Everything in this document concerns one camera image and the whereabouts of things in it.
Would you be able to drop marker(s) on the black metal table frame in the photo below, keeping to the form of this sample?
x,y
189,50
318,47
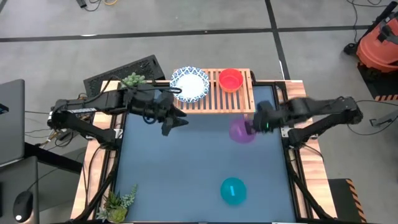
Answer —
x,y
109,174

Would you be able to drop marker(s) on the wooden slatted shelf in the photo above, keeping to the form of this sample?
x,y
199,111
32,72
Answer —
x,y
230,102

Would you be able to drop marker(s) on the black computer mouse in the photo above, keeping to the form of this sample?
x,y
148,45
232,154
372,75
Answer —
x,y
23,206

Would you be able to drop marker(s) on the blue patterned paper plate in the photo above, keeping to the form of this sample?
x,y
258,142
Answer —
x,y
190,84

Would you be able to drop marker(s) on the orange shop vacuum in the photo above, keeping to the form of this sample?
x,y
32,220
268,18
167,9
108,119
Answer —
x,y
377,46

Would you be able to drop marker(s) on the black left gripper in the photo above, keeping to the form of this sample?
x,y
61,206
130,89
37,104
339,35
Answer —
x,y
152,104

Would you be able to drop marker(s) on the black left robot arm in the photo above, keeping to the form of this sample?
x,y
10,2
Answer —
x,y
93,107

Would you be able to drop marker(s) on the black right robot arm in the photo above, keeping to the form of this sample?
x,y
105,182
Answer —
x,y
323,109

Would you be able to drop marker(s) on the grey laptop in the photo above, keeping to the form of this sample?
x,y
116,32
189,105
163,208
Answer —
x,y
12,121

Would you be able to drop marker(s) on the grey metal stand foot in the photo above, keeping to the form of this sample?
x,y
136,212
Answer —
x,y
384,119

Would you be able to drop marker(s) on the artificial succulent arrangement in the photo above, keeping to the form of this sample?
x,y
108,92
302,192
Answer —
x,y
116,207

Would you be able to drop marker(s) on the green beaded succulent plant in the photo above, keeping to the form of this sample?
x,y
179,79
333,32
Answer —
x,y
133,79

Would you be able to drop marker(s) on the black hazard-striped floor mat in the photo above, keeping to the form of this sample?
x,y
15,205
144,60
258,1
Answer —
x,y
348,200
377,87

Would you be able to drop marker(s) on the red plastic bowl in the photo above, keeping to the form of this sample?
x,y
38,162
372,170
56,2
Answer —
x,y
230,80

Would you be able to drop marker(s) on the purple plastic bowl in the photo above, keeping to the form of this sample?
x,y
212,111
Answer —
x,y
237,133

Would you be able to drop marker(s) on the teal plastic bowl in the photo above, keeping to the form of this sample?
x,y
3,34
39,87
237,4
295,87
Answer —
x,y
234,191

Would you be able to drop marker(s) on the grey desk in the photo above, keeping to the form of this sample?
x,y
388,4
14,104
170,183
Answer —
x,y
18,183

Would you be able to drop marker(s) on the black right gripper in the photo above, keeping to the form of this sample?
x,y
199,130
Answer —
x,y
265,116

